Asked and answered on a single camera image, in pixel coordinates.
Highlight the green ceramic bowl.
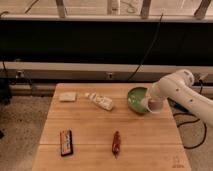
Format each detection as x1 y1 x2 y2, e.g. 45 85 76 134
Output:
127 87 148 114

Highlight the white ceramic cup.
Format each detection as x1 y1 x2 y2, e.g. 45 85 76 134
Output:
141 97 163 113

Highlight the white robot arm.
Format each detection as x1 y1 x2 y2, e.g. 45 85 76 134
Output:
148 69 213 127

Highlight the white plastic bottle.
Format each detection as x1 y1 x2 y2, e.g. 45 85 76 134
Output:
85 93 114 111

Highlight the white sponge block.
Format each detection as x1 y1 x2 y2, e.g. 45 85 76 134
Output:
59 92 77 102

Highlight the dark candy bar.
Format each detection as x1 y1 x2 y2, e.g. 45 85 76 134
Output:
60 130 73 157

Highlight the black horizontal panel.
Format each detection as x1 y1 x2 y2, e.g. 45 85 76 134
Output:
0 20 213 66

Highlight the black hanging cable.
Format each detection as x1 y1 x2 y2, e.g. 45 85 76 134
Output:
127 13 165 82

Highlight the black floor cable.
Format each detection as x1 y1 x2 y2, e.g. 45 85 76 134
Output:
169 79 208 150

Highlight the grey metal rail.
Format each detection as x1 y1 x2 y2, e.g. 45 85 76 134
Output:
0 60 213 83

